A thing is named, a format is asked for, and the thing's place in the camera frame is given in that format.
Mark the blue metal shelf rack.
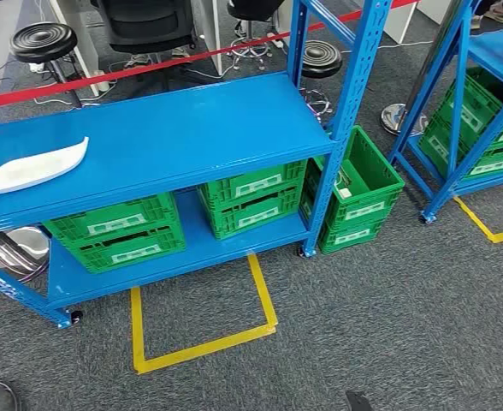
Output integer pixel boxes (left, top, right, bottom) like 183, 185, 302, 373
0, 0, 393, 331
387, 0, 503, 223

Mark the open green plastic crate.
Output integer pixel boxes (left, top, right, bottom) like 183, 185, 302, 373
301, 125, 405, 231

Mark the person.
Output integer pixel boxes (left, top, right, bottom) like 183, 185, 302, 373
469, 0, 503, 29
123, 45, 191, 69

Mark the black stool chrome base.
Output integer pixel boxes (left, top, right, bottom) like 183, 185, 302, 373
227, 0, 285, 72

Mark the red barrier belt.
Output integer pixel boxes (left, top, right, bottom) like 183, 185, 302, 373
0, 0, 420, 113

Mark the white curved plastic part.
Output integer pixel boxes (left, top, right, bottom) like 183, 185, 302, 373
0, 135, 90, 197

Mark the small white plastic piece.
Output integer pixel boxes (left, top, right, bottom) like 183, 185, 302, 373
334, 169, 353, 200

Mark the black round stool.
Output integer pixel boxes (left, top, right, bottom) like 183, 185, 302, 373
10, 21, 83, 109
301, 39, 343, 123

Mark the black office chair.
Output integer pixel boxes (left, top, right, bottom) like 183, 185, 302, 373
91, 0, 196, 74

